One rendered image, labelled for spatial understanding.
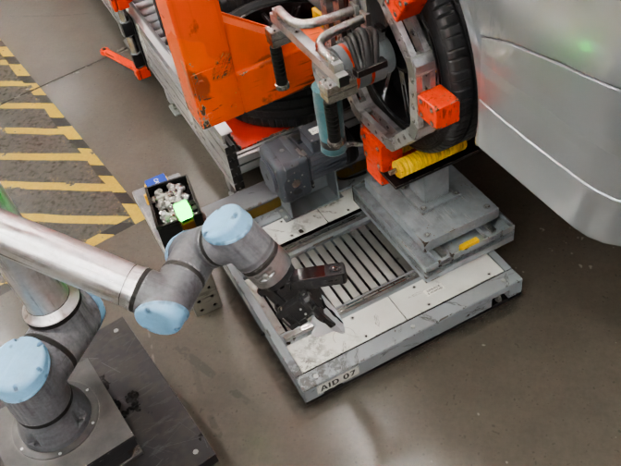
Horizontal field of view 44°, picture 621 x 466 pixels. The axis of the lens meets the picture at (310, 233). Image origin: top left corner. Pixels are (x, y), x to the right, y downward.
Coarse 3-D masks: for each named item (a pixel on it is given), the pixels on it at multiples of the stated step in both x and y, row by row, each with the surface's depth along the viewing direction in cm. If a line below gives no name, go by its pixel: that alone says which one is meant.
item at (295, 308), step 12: (288, 276) 151; (264, 288) 153; (276, 288) 151; (288, 288) 153; (312, 288) 157; (276, 300) 155; (288, 300) 155; (300, 300) 153; (312, 300) 153; (276, 312) 155; (288, 312) 154; (300, 312) 155; (312, 312) 155; (300, 324) 157
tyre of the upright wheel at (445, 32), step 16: (432, 0) 193; (448, 0) 193; (432, 16) 194; (448, 16) 192; (432, 32) 197; (448, 32) 193; (464, 32) 195; (448, 48) 194; (464, 48) 195; (448, 64) 197; (464, 64) 196; (448, 80) 200; (464, 80) 199; (464, 96) 201; (384, 112) 247; (464, 112) 205; (448, 128) 211; (464, 128) 212; (416, 144) 235; (432, 144) 224; (448, 144) 218
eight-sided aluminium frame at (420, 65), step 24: (336, 0) 234; (336, 24) 241; (408, 24) 198; (408, 48) 196; (408, 72) 199; (432, 72) 199; (360, 96) 248; (360, 120) 245; (384, 120) 239; (384, 144) 235; (408, 144) 231
